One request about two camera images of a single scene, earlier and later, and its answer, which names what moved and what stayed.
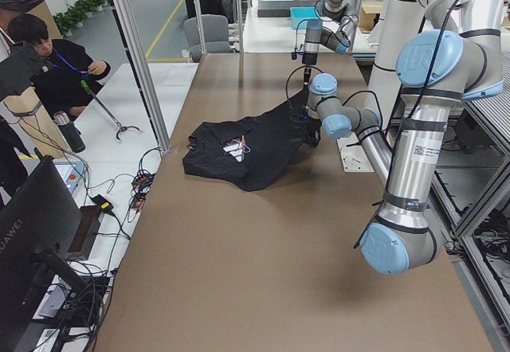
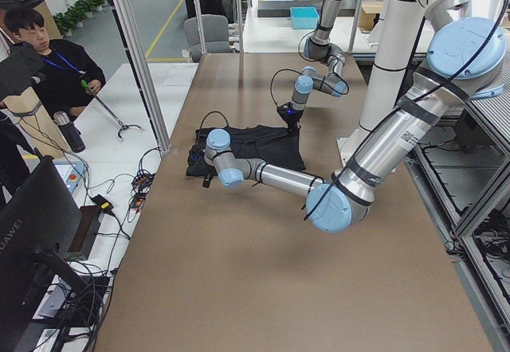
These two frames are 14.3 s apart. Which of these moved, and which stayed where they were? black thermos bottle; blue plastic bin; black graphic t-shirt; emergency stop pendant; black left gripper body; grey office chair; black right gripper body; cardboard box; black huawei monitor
Moved: black left gripper body; black graphic t-shirt; black right gripper body
Stayed: emergency stop pendant; black huawei monitor; black thermos bottle; grey office chair; blue plastic bin; cardboard box
